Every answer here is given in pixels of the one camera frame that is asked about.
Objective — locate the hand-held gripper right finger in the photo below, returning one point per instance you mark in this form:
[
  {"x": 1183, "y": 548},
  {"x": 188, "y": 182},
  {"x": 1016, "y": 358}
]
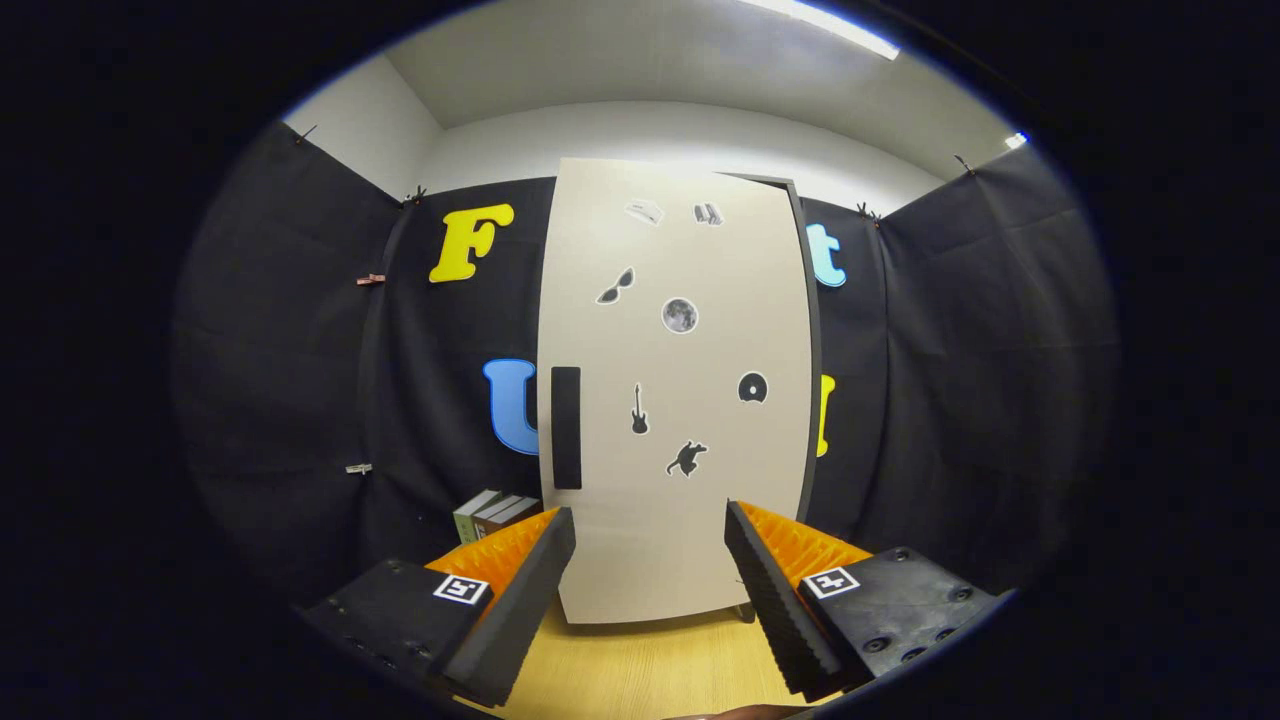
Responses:
[{"x": 775, "y": 610}]

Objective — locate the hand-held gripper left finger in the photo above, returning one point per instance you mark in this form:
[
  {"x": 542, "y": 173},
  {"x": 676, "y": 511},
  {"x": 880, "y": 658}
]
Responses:
[{"x": 525, "y": 610}]

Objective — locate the beige cabinet door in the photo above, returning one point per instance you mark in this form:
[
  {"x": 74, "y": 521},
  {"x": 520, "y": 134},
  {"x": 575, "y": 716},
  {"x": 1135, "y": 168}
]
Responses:
[{"x": 700, "y": 250}]

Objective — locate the thick brown book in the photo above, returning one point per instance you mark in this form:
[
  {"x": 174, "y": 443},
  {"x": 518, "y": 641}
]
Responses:
[{"x": 505, "y": 525}]

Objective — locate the green book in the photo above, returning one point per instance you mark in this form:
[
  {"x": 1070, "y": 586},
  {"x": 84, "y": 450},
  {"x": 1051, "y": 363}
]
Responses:
[{"x": 466, "y": 525}]

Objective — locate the thin brown book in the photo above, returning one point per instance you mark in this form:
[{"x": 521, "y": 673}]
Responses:
[{"x": 497, "y": 508}]

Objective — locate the grey cabinet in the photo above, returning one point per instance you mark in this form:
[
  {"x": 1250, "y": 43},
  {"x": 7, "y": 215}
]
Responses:
[{"x": 817, "y": 340}]

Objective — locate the black backdrop cloth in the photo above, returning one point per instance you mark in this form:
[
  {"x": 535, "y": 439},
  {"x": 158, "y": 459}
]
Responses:
[{"x": 280, "y": 400}]

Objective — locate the small ceiling light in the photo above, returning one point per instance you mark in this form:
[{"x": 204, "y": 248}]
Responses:
[{"x": 1015, "y": 140}]

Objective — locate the long ceiling light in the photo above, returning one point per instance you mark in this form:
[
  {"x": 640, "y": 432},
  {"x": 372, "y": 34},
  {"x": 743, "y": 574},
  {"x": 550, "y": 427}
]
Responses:
[{"x": 830, "y": 22}]

